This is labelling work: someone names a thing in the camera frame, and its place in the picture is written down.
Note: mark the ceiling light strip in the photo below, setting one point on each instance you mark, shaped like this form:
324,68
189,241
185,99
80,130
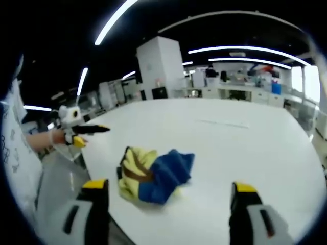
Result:
250,49
82,81
128,75
115,19
37,108
250,61

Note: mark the person's left hand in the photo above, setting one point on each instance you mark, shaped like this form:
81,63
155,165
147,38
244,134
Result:
58,137

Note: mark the white square pillar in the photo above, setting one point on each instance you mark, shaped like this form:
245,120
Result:
159,66

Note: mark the long white counter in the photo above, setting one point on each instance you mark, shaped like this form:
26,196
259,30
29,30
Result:
245,95

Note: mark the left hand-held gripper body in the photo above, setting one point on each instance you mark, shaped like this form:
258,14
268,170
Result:
68,118

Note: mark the yellow and blue garment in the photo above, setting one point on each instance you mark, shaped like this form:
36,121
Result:
155,176

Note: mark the blue bin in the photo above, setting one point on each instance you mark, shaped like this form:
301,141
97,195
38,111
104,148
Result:
276,88

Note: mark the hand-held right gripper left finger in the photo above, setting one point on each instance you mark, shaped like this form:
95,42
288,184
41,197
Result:
84,217

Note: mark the person's white printed shirt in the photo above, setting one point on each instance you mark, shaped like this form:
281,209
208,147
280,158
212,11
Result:
18,143

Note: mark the white cabinet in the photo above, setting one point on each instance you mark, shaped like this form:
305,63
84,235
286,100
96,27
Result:
111,94

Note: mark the black box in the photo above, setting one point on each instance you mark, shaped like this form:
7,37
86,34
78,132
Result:
160,92

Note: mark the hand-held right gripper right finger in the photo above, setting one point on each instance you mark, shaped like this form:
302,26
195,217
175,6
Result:
251,219

